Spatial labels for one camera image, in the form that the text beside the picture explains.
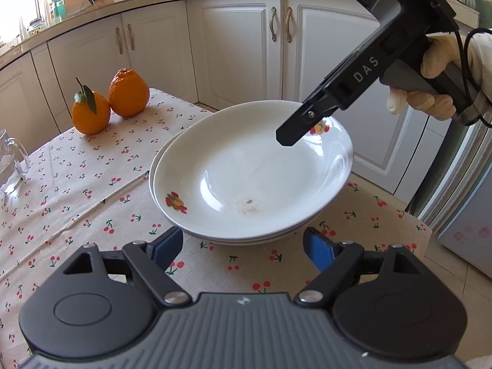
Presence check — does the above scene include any bumpy orange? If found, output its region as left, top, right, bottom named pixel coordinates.
left=108, top=68, right=150, bottom=118

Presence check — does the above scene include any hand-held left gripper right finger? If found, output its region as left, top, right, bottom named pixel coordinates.
left=294, top=228, right=423, bottom=308

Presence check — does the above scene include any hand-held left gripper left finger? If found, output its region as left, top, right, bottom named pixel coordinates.
left=61, top=226, right=191, bottom=308

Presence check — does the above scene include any cherry print tablecloth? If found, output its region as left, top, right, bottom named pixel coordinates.
left=0, top=88, right=433, bottom=358

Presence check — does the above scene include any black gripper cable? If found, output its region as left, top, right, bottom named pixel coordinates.
left=455, top=27, right=492, bottom=127

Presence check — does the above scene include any silver refrigerator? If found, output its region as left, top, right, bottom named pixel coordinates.
left=407, top=115, right=492, bottom=270

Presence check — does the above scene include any orange with green leaf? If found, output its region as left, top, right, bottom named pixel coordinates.
left=71, top=77, right=111, bottom=135

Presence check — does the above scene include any white floral plate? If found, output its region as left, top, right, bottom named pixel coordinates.
left=208, top=234, right=293, bottom=245
left=148, top=123, right=347, bottom=243
left=153, top=100, right=354, bottom=239

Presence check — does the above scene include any clear glass mug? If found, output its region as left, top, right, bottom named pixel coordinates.
left=0, top=129, right=30, bottom=196

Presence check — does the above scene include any person's right forearm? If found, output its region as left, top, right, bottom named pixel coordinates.
left=463, top=31, right=492, bottom=127

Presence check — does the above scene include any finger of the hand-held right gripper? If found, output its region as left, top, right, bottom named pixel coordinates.
left=276, top=95, right=339, bottom=147

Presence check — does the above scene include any person's right hand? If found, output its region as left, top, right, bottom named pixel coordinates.
left=386, top=34, right=467, bottom=122

